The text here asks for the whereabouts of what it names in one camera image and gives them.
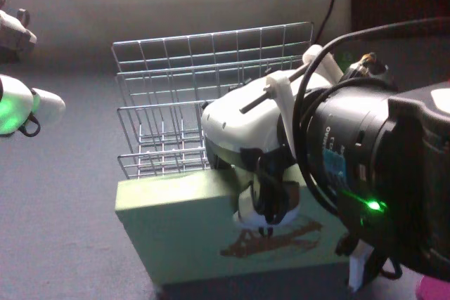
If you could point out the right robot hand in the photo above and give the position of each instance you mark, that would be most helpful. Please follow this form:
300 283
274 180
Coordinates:
242 121

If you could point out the pink object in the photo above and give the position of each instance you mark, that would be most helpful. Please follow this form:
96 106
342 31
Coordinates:
434 289

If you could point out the white camera bracket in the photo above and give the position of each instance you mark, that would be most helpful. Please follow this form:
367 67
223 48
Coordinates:
279 85

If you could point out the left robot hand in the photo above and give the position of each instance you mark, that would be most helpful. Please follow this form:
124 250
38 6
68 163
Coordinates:
14 103

